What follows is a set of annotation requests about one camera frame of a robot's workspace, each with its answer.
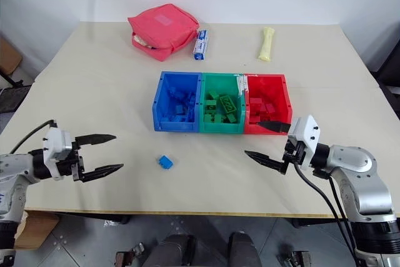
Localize pale yellow tube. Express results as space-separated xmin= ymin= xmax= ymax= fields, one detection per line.
xmin=257 ymin=26 xmax=276 ymax=62

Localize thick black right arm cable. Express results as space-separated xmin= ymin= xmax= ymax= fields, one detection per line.
xmin=292 ymin=159 xmax=359 ymax=263

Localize green plastic bin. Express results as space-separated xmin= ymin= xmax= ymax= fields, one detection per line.
xmin=198 ymin=73 xmax=248 ymax=134

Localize large flat green block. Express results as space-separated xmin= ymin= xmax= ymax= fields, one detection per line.
xmin=219 ymin=95 xmax=238 ymax=115

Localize loose blue toy block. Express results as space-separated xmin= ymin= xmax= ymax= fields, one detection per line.
xmin=157 ymin=154 xmax=175 ymax=170

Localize white paper label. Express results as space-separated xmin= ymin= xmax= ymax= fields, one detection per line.
xmin=238 ymin=74 xmax=249 ymax=96

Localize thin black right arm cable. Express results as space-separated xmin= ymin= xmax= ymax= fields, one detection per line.
xmin=327 ymin=174 xmax=349 ymax=223

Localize blue white toothpaste box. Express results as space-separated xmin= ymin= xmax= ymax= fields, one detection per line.
xmin=192 ymin=28 xmax=211 ymax=61

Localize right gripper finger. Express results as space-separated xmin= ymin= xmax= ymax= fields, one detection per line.
xmin=244 ymin=150 xmax=286 ymax=174
xmin=256 ymin=120 xmax=293 ymax=134

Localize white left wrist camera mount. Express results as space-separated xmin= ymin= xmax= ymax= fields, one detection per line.
xmin=41 ymin=127 xmax=75 ymax=181

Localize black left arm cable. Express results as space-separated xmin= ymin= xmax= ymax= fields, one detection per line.
xmin=9 ymin=119 xmax=58 ymax=155

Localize metal floor bracket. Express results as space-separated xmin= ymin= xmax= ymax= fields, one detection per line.
xmin=282 ymin=249 xmax=313 ymax=267
xmin=114 ymin=242 xmax=146 ymax=267

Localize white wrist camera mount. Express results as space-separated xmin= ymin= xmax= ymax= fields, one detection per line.
xmin=41 ymin=127 xmax=75 ymax=181
xmin=287 ymin=114 xmax=321 ymax=171

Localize dark rounded shape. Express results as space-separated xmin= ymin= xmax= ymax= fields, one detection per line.
xmin=227 ymin=231 xmax=261 ymax=267
xmin=141 ymin=233 xmax=198 ymax=267

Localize brown cardboard box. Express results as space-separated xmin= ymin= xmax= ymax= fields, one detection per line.
xmin=0 ymin=35 xmax=24 ymax=76

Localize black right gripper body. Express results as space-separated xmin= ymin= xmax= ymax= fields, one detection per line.
xmin=281 ymin=139 xmax=309 ymax=174

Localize blue plastic bin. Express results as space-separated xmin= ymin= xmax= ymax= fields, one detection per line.
xmin=151 ymin=71 xmax=204 ymax=132

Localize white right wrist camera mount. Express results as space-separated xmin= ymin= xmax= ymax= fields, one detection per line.
xmin=287 ymin=114 xmax=321 ymax=171

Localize black mesh stand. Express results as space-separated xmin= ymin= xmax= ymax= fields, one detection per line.
xmin=0 ymin=69 xmax=33 ymax=115

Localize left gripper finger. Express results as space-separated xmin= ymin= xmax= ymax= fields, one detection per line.
xmin=81 ymin=163 xmax=125 ymax=183
xmin=75 ymin=134 xmax=118 ymax=150

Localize red plastic bin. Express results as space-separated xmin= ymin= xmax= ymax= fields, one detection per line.
xmin=242 ymin=73 xmax=293 ymax=136

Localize pink fabric pouch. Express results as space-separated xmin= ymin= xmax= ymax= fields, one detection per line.
xmin=127 ymin=3 xmax=201 ymax=63

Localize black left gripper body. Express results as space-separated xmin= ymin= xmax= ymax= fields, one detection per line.
xmin=57 ymin=140 xmax=86 ymax=183

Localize dark chair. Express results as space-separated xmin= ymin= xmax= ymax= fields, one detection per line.
xmin=366 ymin=39 xmax=400 ymax=93

